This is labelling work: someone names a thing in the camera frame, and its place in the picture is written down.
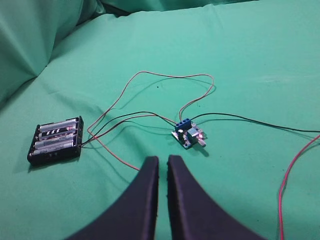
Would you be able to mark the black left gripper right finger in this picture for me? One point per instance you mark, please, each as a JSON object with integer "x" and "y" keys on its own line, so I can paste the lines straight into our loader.
{"x": 193, "y": 214}

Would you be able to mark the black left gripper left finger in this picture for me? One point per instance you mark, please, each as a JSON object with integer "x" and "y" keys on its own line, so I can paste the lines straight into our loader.
{"x": 133, "y": 215}

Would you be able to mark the blue motor controller board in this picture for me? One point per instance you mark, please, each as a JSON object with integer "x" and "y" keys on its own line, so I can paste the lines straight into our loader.
{"x": 187, "y": 133}

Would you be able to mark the black battery holder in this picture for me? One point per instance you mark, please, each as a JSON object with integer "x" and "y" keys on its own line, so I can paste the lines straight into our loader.
{"x": 61, "y": 155}

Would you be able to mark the silver battery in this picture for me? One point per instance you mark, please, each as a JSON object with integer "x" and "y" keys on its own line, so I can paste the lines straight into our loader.
{"x": 56, "y": 140}
{"x": 51, "y": 149}
{"x": 57, "y": 125}

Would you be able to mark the silver bottom battery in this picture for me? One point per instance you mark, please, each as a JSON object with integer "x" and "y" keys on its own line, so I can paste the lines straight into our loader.
{"x": 51, "y": 149}

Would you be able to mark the silver top battery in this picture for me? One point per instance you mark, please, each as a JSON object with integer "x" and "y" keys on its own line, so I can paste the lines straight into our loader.
{"x": 57, "y": 125}

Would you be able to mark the green cloth backdrop and cover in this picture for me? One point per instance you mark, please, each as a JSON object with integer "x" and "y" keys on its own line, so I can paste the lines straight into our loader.
{"x": 254, "y": 65}

